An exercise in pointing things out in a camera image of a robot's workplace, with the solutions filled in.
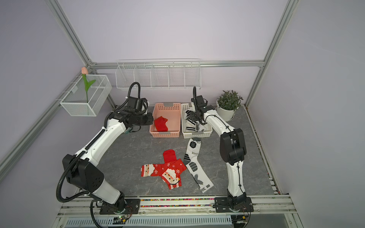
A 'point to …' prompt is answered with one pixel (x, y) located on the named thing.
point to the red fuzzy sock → (160, 123)
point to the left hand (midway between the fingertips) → (153, 119)
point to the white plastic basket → (202, 130)
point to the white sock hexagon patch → (187, 114)
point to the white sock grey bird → (199, 175)
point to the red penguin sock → (169, 156)
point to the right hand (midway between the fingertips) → (195, 114)
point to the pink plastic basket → (171, 113)
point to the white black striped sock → (190, 126)
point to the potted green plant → (226, 104)
